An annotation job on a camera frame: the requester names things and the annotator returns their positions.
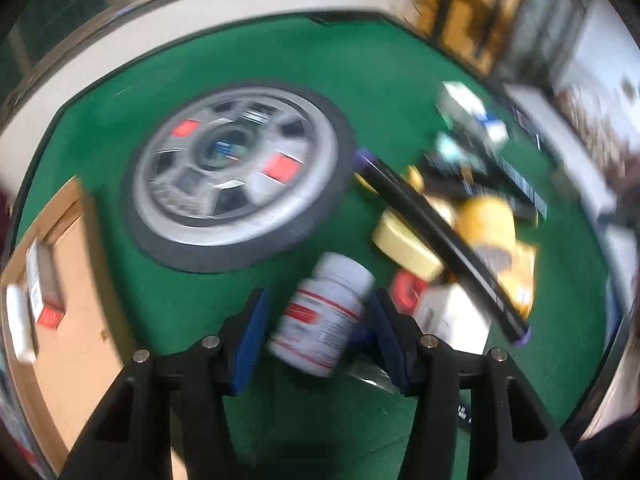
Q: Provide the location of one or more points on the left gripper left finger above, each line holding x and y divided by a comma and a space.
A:
128, 435

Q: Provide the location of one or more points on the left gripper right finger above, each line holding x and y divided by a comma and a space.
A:
512, 434

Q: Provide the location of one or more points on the white charger plug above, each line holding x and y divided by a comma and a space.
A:
447, 312

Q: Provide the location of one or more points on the long silver barcode box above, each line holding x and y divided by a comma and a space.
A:
46, 300

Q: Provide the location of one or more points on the red hooks plastic package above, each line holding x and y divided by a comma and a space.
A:
406, 290

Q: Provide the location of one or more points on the plain white bottle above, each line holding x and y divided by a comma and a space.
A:
20, 325

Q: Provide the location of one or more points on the white pill bottle red label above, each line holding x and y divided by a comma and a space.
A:
317, 324

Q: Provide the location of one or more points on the yellow cheese cracker packet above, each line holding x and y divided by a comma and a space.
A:
486, 224

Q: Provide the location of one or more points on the yellow tape roll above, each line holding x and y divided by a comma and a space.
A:
399, 243

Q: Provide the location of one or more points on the black marker purple caps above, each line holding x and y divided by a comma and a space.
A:
458, 257

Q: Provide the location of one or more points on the white blue medicine box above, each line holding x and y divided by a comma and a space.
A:
460, 107

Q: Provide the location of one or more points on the black marker green caps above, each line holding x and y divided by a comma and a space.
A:
520, 187

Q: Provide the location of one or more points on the teal tissue packet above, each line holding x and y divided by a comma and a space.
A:
451, 150

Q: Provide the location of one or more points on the cardboard tray box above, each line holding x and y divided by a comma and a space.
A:
77, 360

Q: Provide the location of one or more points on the round tire pattern mat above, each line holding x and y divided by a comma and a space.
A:
237, 175

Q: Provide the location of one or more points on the yellow wooden cabinet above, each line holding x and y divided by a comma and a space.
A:
473, 31

